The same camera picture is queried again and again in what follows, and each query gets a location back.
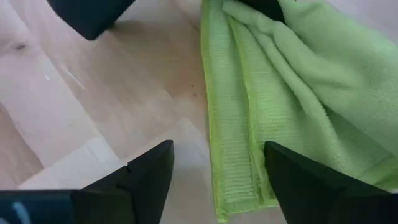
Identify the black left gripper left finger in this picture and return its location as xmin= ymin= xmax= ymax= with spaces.
xmin=71 ymin=139 xmax=175 ymax=224

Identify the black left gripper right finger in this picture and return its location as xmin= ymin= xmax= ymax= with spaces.
xmin=264 ymin=141 xmax=398 ymax=224

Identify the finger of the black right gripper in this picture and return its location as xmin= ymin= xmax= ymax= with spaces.
xmin=238 ymin=0 xmax=286 ymax=24
xmin=46 ymin=0 xmax=136 ymax=41

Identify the green microfiber towel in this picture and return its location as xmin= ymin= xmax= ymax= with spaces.
xmin=200 ymin=0 xmax=398 ymax=223

